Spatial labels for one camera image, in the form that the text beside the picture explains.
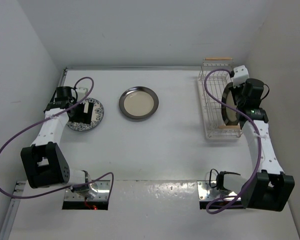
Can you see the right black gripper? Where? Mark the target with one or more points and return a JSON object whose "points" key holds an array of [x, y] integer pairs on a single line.
{"points": [[235, 89]]}

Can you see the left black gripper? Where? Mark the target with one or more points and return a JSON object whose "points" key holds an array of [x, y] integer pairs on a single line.
{"points": [[83, 117]]}

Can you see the black checkered rim plate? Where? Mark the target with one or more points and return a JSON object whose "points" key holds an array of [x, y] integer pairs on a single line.
{"points": [[230, 112]]}

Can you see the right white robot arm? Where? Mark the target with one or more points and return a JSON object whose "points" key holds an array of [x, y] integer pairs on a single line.
{"points": [[268, 188]]}

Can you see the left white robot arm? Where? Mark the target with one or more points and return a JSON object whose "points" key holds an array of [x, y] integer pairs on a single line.
{"points": [[43, 161]]}

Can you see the blue floral plate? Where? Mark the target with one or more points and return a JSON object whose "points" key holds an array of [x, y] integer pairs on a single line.
{"points": [[97, 116]]}

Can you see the dark rimmed cream plate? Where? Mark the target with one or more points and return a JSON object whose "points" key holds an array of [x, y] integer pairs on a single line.
{"points": [[138, 103]]}

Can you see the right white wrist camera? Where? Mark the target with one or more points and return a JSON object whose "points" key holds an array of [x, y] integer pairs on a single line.
{"points": [[241, 74]]}

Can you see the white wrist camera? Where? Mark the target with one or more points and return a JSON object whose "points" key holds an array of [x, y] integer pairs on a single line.
{"points": [[241, 74], [81, 92]]}

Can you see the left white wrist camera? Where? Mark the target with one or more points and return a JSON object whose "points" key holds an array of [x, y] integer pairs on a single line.
{"points": [[81, 92]]}

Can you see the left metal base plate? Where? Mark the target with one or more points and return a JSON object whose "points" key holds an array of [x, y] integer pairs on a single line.
{"points": [[98, 192]]}

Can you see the metal base plate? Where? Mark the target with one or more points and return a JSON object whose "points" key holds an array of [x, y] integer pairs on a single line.
{"points": [[206, 193], [98, 192]]}

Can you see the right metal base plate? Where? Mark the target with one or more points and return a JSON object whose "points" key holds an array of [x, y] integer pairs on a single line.
{"points": [[206, 193]]}

